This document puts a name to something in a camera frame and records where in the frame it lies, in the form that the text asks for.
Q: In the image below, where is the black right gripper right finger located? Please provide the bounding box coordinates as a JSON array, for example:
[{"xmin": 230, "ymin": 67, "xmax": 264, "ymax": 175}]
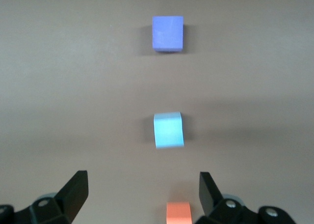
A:
[{"xmin": 193, "ymin": 171, "xmax": 296, "ymax": 224}]

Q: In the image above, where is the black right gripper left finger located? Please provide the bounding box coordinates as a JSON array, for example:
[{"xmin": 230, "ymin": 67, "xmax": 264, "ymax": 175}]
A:
[{"xmin": 0, "ymin": 169, "xmax": 89, "ymax": 224}]

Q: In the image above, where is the blue foam block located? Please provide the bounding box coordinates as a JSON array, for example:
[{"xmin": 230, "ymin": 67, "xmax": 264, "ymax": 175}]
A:
[{"xmin": 153, "ymin": 112, "xmax": 185, "ymax": 149}]

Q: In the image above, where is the orange foam block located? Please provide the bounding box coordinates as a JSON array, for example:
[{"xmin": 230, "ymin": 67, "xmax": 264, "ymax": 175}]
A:
[{"xmin": 166, "ymin": 201, "xmax": 192, "ymax": 224}]

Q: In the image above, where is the purple foam block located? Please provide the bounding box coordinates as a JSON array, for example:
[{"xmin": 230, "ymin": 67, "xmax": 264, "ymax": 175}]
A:
[{"xmin": 152, "ymin": 15, "xmax": 184, "ymax": 53}]

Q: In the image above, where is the brown table cover sheet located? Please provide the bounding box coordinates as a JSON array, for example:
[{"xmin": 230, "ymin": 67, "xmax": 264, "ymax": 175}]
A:
[{"xmin": 0, "ymin": 0, "xmax": 314, "ymax": 224}]

